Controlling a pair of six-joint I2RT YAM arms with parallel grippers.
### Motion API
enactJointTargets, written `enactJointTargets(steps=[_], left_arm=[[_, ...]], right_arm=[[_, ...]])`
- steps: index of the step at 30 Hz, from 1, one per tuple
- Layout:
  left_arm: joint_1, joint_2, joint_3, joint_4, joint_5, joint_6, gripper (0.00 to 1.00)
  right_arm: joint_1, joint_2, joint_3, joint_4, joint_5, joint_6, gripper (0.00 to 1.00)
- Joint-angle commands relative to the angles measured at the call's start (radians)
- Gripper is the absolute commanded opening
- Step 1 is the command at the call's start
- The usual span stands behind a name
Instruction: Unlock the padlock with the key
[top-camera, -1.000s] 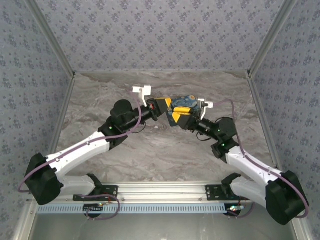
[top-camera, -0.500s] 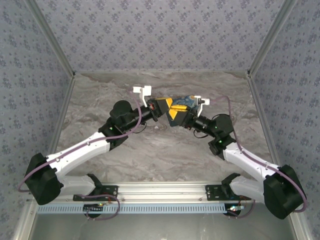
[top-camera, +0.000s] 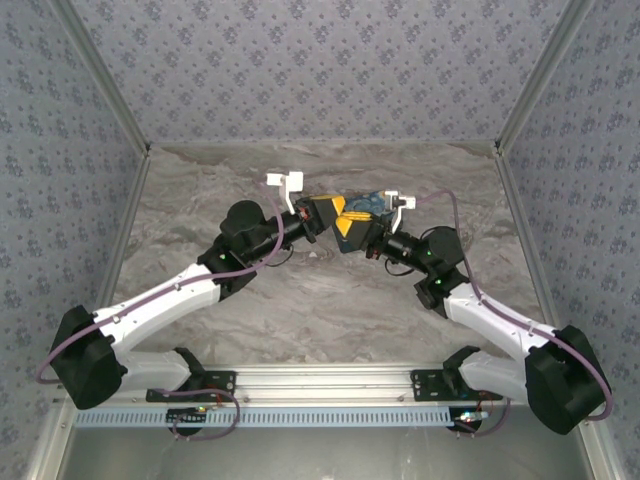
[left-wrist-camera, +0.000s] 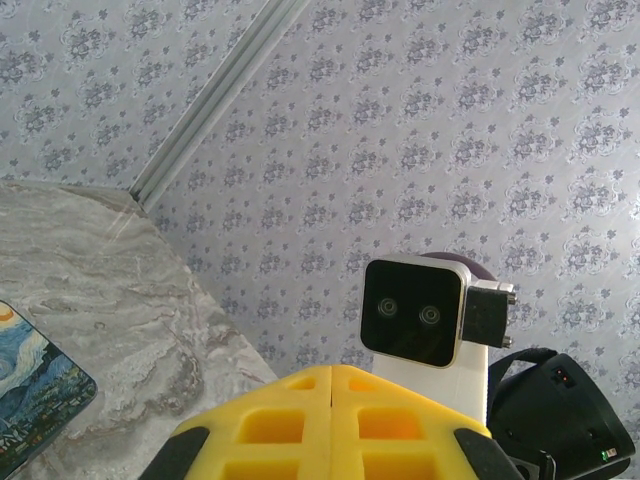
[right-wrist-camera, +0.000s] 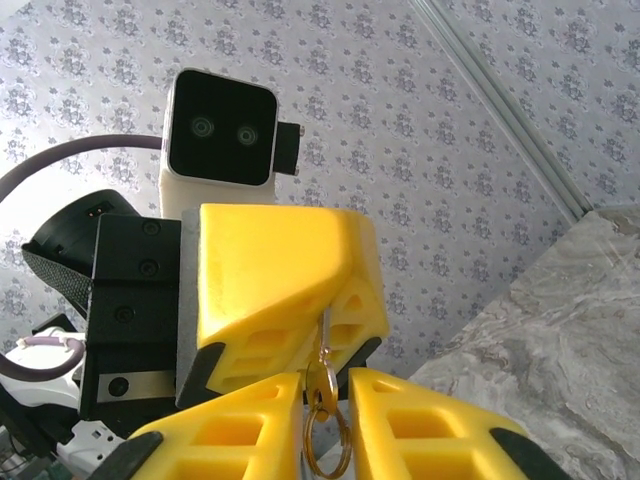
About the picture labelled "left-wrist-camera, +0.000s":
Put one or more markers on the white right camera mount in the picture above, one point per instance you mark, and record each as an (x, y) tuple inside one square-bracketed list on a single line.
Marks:
[(465, 385)]

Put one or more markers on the starry night print tin box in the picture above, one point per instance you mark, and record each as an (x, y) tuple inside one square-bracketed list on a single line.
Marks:
[(35, 380)]

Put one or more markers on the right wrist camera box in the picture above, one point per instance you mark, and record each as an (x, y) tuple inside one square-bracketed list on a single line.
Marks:
[(412, 310)]

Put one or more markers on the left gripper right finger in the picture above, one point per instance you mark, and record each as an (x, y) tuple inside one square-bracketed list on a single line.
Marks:
[(425, 445)]

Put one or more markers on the aluminium frame corner post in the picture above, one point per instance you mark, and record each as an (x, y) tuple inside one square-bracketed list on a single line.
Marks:
[(218, 95)]

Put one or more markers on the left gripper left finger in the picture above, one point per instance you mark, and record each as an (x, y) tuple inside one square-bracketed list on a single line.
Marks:
[(295, 450)]

